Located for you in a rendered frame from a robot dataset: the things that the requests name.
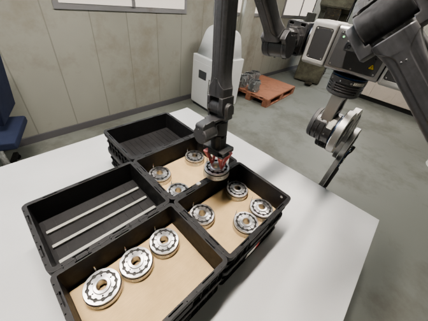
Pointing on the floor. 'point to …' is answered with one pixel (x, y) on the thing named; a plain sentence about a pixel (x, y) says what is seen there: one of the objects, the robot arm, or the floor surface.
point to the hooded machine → (200, 93)
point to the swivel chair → (14, 127)
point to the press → (326, 7)
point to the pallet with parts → (263, 88)
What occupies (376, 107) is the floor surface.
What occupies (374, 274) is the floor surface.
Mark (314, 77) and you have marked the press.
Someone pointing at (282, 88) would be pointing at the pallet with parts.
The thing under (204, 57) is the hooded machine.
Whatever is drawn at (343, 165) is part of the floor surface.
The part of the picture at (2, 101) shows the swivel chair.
